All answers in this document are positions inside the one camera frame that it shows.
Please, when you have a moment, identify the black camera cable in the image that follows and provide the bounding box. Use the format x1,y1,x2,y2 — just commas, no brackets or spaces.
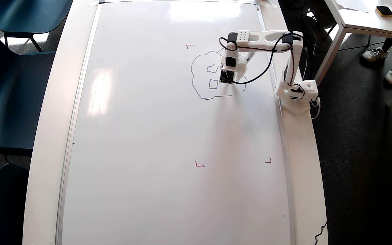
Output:
219,32,302,85

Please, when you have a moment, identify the black yellow eraser sponge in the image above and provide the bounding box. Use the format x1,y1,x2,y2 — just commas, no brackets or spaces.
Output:
375,5,392,18

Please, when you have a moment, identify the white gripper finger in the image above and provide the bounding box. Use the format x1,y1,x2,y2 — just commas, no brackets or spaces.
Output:
234,65,247,82

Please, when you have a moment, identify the black floor cable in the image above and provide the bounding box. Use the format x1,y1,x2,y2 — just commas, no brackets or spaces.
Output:
338,36,385,52

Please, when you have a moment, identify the large white whiteboard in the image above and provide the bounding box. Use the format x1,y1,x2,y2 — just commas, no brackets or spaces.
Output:
55,0,297,245

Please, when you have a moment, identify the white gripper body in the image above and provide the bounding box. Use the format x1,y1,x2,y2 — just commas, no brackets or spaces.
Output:
221,49,248,72

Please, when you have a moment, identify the white paper sheet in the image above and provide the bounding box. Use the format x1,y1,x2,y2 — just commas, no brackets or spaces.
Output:
334,0,370,13

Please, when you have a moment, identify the dark blue chair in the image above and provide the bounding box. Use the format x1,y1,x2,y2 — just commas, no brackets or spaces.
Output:
0,0,74,52
0,19,56,150
0,163,30,245

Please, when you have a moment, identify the white cable at robot base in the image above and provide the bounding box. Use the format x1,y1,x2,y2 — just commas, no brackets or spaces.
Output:
310,97,321,119

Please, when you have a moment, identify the black cable on table edge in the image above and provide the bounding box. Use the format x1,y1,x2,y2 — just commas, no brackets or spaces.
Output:
313,221,328,245

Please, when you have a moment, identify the white side table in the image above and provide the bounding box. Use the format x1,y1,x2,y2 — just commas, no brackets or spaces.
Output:
313,0,392,108

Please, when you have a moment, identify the small wrist camera board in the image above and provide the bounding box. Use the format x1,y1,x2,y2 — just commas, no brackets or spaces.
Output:
219,70,234,84

